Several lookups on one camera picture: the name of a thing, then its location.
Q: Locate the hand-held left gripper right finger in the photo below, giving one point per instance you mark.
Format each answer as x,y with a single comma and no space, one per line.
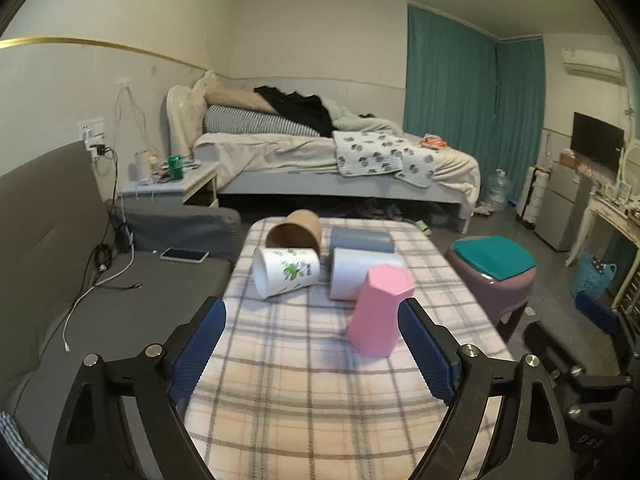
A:
429,355

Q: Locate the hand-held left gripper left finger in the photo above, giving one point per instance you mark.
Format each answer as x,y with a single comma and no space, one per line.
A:
196,352

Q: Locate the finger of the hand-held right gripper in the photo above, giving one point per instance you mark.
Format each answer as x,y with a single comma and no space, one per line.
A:
597,312

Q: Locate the pink hexagonal cup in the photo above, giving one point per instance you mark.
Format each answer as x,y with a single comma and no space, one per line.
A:
377,310

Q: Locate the plain white cup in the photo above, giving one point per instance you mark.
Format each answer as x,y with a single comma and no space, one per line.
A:
347,275

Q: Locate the white cup with green print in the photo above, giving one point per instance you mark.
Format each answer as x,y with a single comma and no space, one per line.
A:
285,272

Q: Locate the grey cup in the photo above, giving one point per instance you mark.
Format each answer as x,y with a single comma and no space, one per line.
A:
360,241

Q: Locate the brown cup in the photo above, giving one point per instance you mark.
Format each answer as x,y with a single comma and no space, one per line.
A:
290,235

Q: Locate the blue laundry basket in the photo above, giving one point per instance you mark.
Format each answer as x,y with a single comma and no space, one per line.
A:
592,275

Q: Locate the purple plastic stool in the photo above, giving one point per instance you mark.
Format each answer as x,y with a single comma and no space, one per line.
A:
480,295

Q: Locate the white dressing table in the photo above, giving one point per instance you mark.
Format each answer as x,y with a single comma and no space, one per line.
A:
607,215

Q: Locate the white smartphone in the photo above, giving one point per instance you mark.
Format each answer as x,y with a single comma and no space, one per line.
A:
184,255

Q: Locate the plaid table cloth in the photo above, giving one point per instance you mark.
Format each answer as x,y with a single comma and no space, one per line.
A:
300,385

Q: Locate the grey small fridge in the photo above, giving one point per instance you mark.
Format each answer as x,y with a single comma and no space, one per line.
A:
560,205

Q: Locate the teal seat cushion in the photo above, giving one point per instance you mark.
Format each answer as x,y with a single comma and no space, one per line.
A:
492,257

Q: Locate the clear water jug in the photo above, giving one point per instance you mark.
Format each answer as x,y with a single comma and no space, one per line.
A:
498,190

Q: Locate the white nightstand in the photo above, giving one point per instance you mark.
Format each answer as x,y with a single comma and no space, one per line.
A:
195,185

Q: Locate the black television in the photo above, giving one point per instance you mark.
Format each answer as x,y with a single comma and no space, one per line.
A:
597,141

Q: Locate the green bottle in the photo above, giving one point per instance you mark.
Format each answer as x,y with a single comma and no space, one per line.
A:
175,169

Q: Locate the grey sofa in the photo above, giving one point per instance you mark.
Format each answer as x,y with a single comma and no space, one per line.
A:
55,220

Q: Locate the blue checked cloth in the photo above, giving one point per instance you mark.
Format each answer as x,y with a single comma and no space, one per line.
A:
20,447

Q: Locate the patterned white blanket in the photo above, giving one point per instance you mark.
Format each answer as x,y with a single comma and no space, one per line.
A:
372,155

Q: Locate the bed with white headboard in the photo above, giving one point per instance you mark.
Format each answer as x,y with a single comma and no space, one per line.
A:
280,160

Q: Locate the orange packet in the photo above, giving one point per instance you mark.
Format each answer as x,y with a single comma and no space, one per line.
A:
433,142

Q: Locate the striped pillow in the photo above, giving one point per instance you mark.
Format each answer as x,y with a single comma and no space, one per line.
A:
250,121

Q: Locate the pale green blanket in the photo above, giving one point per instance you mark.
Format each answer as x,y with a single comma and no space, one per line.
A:
360,117

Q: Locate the white air conditioner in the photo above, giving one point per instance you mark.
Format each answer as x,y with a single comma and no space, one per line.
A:
592,64

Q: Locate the beige pillow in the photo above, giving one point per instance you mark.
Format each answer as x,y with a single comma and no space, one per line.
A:
232,99

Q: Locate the black clothing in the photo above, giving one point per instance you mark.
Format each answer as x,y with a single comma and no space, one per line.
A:
300,110

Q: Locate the teal curtain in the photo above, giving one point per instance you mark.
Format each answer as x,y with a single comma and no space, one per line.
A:
450,75

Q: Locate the white wall socket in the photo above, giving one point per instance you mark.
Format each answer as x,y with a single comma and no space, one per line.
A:
91,128

